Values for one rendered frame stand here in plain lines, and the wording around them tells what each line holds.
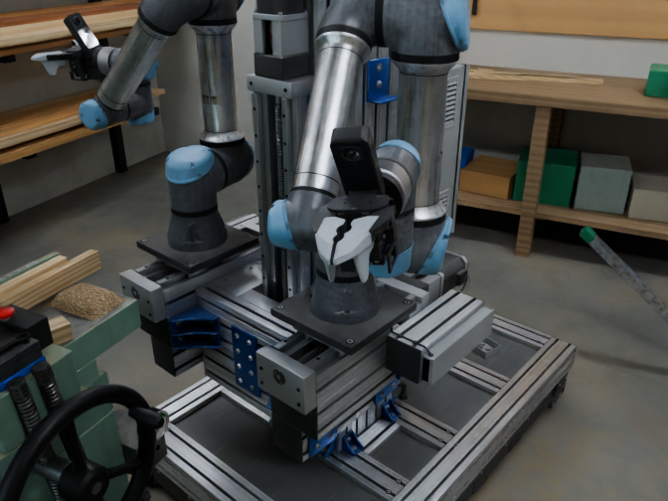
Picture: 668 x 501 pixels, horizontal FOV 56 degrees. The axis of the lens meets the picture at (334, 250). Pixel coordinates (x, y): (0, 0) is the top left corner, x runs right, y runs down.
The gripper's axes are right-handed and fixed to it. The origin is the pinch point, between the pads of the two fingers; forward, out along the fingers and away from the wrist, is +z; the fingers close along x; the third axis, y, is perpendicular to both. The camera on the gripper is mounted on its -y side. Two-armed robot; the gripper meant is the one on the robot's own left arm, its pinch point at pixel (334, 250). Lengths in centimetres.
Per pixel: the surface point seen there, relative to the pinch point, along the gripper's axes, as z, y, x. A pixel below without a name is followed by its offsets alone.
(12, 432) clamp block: 2, 27, 50
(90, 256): -42, 21, 66
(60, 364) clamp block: -8, 22, 48
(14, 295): -24, 20, 70
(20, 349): -4, 17, 49
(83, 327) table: -24, 26, 56
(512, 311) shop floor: -200, 127, -12
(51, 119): -230, 31, 228
